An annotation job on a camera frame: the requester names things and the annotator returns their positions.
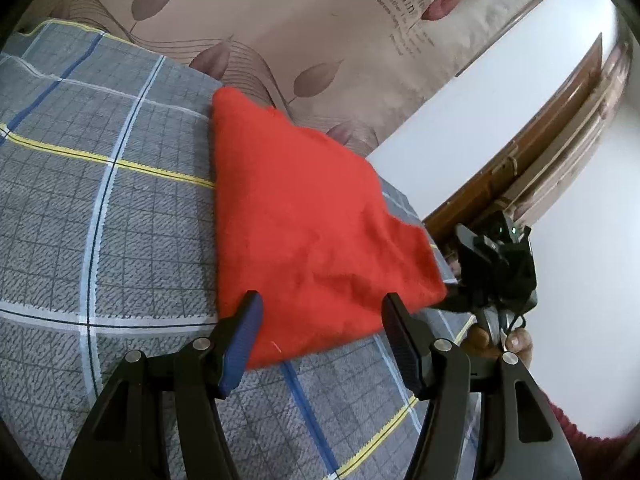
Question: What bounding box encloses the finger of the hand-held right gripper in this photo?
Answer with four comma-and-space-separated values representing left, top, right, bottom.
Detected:
434, 282, 478, 315

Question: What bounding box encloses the person's right hand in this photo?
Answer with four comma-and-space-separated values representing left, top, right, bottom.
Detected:
462, 325, 536, 368

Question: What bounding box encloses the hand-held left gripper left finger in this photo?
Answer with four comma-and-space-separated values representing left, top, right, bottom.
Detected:
60, 290, 264, 480

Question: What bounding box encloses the red small garment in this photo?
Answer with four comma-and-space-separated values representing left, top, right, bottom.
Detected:
209, 86, 449, 371

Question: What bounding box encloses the brown wooden door frame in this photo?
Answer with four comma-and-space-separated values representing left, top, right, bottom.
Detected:
422, 32, 633, 261

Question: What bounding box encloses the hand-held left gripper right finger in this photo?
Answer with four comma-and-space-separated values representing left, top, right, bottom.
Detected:
381, 292, 583, 480

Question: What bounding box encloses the grey plaid bed sheet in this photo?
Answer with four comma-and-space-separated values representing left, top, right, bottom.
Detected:
0, 19, 483, 480

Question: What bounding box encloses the person's right forearm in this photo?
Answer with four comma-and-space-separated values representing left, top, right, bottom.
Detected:
544, 389, 632, 467

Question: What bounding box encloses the leaf-print beige curtain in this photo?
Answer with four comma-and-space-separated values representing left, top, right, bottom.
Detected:
47, 0, 583, 158

